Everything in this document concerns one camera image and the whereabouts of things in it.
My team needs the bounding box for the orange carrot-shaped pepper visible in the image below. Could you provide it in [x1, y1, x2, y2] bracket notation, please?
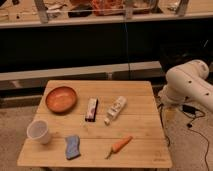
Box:
[106, 136, 133, 159]

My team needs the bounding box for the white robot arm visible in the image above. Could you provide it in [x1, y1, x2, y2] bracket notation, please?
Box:
[160, 60, 213, 112]

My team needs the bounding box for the white lotion bottle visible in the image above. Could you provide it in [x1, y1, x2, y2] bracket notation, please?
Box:
[104, 96, 127, 125]

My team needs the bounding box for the dark rectangular snack box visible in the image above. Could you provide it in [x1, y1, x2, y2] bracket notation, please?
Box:
[85, 98, 98, 122]

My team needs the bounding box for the orange wooden bowl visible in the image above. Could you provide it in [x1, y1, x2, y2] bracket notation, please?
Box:
[45, 86, 77, 113]

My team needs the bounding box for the blue sponge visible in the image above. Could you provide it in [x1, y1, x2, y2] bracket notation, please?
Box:
[65, 135, 80, 160]

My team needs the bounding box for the orange item on shelf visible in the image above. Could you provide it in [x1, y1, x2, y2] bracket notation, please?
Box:
[91, 0, 123, 16]

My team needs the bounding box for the black item on shelf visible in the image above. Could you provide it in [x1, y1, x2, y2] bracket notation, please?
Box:
[68, 4, 92, 18]

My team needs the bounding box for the white plastic cup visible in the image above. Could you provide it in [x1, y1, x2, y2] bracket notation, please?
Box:
[27, 120, 51, 144]

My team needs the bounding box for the black vertical hanging cable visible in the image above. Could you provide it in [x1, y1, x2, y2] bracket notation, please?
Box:
[123, 18, 132, 81]

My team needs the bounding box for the black power adapter with cable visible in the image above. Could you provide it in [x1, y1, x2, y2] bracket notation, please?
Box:
[181, 105, 205, 128]

